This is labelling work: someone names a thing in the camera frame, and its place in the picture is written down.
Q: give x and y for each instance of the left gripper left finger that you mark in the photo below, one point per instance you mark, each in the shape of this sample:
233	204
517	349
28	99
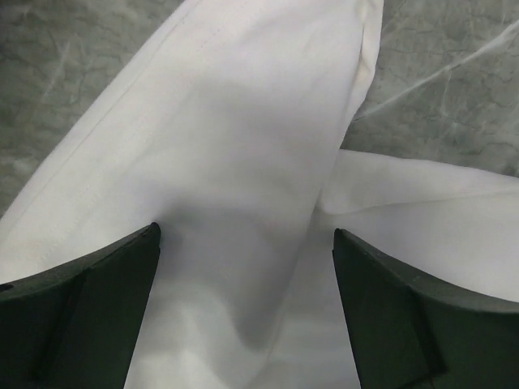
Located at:
76	324

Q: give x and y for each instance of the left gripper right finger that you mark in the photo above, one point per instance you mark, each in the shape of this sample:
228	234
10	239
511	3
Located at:
409	329

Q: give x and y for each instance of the white floral print t-shirt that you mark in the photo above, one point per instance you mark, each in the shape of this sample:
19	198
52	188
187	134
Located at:
225	129

